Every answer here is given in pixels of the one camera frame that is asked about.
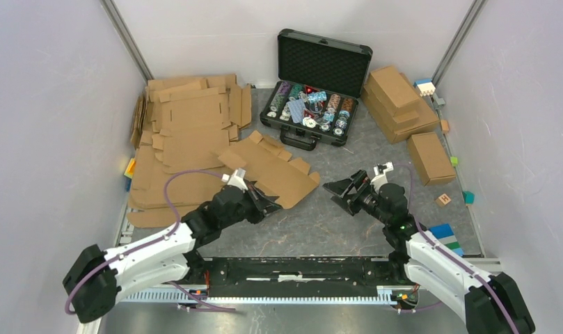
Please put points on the blue white toy block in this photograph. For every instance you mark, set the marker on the blue white toy block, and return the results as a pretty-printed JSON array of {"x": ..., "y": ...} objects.
[{"x": 424, "y": 87}]

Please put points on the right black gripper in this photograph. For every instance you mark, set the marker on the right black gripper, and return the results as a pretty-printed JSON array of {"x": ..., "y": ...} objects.
[{"x": 359, "y": 181}]

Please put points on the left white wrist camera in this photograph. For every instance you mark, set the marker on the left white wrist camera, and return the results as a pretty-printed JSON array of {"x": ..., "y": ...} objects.
[{"x": 236, "y": 179}]

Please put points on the black poker chip case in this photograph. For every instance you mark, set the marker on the black poker chip case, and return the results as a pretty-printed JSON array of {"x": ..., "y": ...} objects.
[{"x": 316, "y": 97}]

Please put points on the teal cube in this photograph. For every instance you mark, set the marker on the teal cube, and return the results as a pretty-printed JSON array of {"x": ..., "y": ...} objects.
[{"x": 468, "y": 197}]

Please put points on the stack of flat cardboard sheets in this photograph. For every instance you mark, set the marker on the stack of flat cardboard sheets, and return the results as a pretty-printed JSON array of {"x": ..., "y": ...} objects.
[{"x": 177, "y": 125}]

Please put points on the small wooden cube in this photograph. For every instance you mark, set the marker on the small wooden cube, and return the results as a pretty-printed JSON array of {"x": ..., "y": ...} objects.
[{"x": 445, "y": 127}]

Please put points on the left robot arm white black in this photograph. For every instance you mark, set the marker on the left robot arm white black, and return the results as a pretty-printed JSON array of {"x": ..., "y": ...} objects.
[{"x": 99, "y": 279}]

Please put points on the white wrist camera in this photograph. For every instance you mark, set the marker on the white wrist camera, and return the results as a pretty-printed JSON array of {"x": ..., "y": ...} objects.
[
  {"x": 236, "y": 179},
  {"x": 380, "y": 175}
]

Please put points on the blue green white block stack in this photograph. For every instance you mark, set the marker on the blue green white block stack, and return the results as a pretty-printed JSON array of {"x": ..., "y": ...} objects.
[{"x": 444, "y": 234}]

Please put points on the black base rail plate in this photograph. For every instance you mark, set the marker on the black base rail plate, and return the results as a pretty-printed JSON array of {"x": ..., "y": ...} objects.
[{"x": 280, "y": 277}]

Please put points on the grey small block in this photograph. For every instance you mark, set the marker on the grey small block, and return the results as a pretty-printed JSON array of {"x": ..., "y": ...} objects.
[{"x": 438, "y": 103}]

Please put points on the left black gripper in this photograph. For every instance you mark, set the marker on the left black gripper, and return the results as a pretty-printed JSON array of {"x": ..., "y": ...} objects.
[{"x": 268, "y": 204}]

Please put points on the orange yellow block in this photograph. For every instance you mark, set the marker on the orange yellow block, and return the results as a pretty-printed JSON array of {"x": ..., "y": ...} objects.
[{"x": 130, "y": 168}]

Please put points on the small folded cardboard box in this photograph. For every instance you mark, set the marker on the small folded cardboard box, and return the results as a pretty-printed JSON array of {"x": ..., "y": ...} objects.
[{"x": 430, "y": 159}]

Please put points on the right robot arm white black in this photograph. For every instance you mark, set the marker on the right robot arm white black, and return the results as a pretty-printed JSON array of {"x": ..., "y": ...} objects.
[{"x": 486, "y": 303}]

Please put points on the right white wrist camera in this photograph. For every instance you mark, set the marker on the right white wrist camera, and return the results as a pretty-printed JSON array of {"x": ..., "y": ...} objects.
[{"x": 380, "y": 175}]

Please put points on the large folded cardboard box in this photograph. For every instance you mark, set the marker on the large folded cardboard box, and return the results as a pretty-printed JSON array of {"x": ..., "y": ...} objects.
[{"x": 397, "y": 128}]

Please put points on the wooden letter H block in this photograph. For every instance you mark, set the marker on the wooden letter H block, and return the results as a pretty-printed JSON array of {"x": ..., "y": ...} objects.
[{"x": 443, "y": 200}]

